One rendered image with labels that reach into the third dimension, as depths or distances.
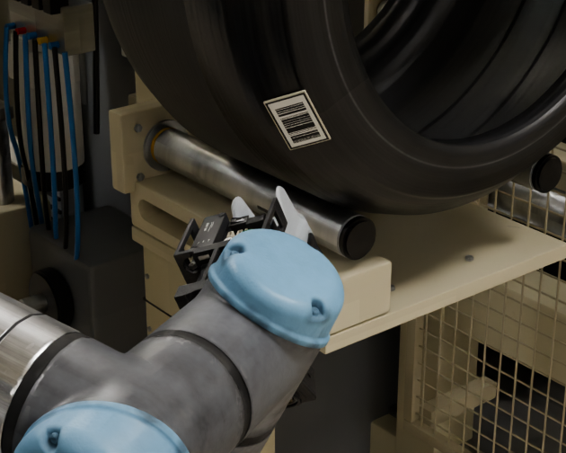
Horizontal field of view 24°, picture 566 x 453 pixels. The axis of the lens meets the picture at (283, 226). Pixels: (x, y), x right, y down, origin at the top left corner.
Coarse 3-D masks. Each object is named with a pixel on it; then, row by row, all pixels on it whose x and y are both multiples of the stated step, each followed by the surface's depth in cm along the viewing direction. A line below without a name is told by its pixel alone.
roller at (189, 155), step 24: (168, 144) 149; (192, 144) 147; (192, 168) 146; (216, 168) 143; (240, 168) 141; (240, 192) 139; (264, 192) 136; (288, 192) 134; (312, 216) 131; (336, 216) 129; (360, 216) 129; (336, 240) 128; (360, 240) 129
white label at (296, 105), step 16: (288, 96) 114; (304, 96) 114; (272, 112) 115; (288, 112) 115; (304, 112) 115; (288, 128) 116; (304, 128) 116; (320, 128) 116; (288, 144) 118; (304, 144) 118
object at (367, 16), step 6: (366, 0) 186; (372, 0) 186; (378, 0) 187; (384, 0) 188; (366, 6) 187; (372, 6) 187; (378, 6) 187; (366, 12) 187; (372, 12) 187; (378, 12) 187; (366, 18) 187; (372, 18) 188; (366, 24) 188
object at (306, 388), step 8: (312, 368) 99; (312, 376) 99; (304, 384) 97; (312, 384) 99; (296, 392) 98; (304, 392) 98; (312, 392) 98; (296, 400) 99; (304, 400) 99; (312, 400) 99
